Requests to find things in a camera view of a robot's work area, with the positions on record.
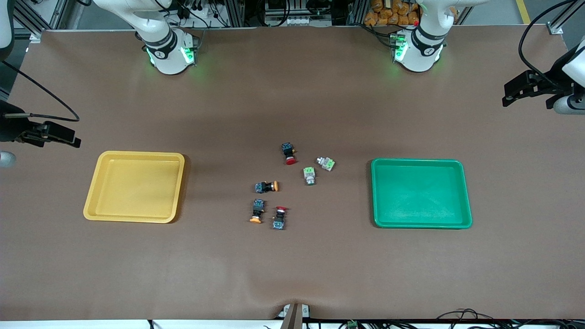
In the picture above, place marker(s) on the yellow plastic tray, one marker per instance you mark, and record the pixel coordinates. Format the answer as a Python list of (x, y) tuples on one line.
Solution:
[(135, 187)]

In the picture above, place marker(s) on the green push button switch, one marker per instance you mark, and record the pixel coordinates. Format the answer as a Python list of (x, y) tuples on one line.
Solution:
[(310, 175), (326, 163)]

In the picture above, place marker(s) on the orange packaged goods pile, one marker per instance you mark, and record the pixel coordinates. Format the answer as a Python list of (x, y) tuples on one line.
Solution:
[(390, 13)]

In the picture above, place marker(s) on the white power strip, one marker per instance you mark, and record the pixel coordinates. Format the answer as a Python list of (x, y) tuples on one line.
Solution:
[(292, 21)]

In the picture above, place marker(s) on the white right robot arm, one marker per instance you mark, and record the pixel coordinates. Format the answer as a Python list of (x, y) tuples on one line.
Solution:
[(169, 59)]

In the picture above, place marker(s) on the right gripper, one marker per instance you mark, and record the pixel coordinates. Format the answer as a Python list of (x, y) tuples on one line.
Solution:
[(10, 129)]

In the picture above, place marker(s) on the brown table mat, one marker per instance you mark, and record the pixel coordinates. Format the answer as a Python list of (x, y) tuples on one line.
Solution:
[(292, 91)]

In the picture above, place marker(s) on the metal table clamp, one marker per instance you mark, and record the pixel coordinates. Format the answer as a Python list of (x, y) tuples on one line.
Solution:
[(293, 315)]

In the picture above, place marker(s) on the aluminium frame profile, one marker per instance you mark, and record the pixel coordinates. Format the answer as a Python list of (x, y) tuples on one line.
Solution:
[(34, 23), (560, 20)]

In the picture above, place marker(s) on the yellow push button switch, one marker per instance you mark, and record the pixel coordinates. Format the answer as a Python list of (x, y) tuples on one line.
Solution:
[(257, 211), (266, 186)]

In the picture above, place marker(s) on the green plastic tray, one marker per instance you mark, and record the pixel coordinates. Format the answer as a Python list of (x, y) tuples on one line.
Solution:
[(420, 194)]

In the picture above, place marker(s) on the red push button switch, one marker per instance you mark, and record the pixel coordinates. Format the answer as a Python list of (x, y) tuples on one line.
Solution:
[(289, 153), (279, 218)]

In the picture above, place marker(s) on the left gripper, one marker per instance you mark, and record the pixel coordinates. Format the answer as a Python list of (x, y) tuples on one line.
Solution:
[(550, 77)]

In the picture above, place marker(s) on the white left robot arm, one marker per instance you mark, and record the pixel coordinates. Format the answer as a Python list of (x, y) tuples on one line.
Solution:
[(418, 57)]

